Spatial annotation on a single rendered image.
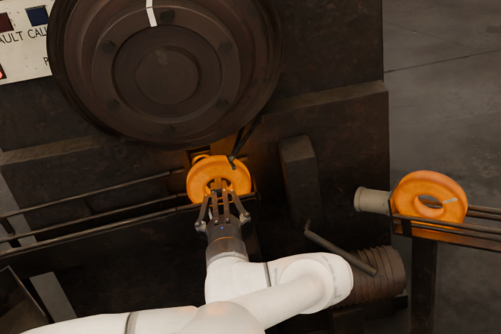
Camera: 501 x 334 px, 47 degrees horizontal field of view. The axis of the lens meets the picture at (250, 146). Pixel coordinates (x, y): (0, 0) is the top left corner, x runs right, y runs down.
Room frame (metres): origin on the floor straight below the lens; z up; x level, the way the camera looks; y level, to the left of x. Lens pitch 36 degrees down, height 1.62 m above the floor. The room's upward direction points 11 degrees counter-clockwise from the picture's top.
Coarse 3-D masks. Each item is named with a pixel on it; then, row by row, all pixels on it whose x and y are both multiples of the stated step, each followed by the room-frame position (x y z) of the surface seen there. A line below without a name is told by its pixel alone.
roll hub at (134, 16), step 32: (160, 0) 1.00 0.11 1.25; (128, 32) 0.98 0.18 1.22; (160, 32) 0.99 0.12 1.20; (192, 32) 0.99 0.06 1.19; (224, 32) 0.98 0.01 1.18; (96, 64) 0.98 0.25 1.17; (128, 64) 0.99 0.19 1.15; (160, 64) 0.97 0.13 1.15; (192, 64) 0.97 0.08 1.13; (224, 64) 0.98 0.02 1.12; (128, 96) 0.99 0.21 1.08; (160, 96) 0.97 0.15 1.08; (192, 96) 0.99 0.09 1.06; (224, 96) 0.98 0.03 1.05; (160, 128) 0.98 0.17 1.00; (192, 128) 0.98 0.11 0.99
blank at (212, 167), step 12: (216, 156) 1.11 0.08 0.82; (192, 168) 1.10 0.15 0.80; (204, 168) 1.08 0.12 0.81; (216, 168) 1.08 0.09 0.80; (228, 168) 1.08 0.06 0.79; (240, 168) 1.08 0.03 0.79; (192, 180) 1.08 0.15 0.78; (204, 180) 1.08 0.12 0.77; (240, 180) 1.08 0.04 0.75; (192, 192) 1.08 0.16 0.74; (204, 192) 1.08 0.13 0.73; (240, 192) 1.08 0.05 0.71
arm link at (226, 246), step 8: (216, 240) 0.88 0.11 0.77; (224, 240) 0.87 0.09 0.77; (232, 240) 0.87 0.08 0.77; (240, 240) 0.88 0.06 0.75; (208, 248) 0.87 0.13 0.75; (216, 248) 0.85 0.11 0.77; (224, 248) 0.85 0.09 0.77; (232, 248) 0.85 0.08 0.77; (240, 248) 0.85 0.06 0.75; (208, 256) 0.85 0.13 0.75; (216, 256) 0.83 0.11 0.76; (240, 256) 0.83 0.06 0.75; (208, 264) 0.83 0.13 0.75
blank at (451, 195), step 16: (416, 176) 0.94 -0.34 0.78; (432, 176) 0.93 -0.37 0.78; (400, 192) 0.95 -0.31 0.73; (416, 192) 0.93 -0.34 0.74; (432, 192) 0.91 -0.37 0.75; (448, 192) 0.89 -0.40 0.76; (400, 208) 0.95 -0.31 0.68; (416, 208) 0.94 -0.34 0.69; (448, 208) 0.89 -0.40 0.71; (464, 208) 0.88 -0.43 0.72; (432, 224) 0.91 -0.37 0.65
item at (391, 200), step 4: (396, 184) 0.99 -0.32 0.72; (396, 188) 0.98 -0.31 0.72; (392, 192) 0.97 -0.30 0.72; (392, 196) 0.96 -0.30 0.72; (388, 200) 0.95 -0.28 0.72; (392, 200) 0.96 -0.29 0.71; (388, 204) 0.95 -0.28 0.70; (392, 204) 0.95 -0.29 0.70; (392, 208) 0.95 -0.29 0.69; (396, 208) 0.97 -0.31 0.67; (392, 212) 0.95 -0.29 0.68; (396, 212) 0.96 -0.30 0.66; (392, 220) 0.94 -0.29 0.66; (392, 224) 0.94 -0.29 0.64; (396, 224) 0.95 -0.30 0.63; (392, 228) 0.94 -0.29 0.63; (396, 228) 0.95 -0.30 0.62
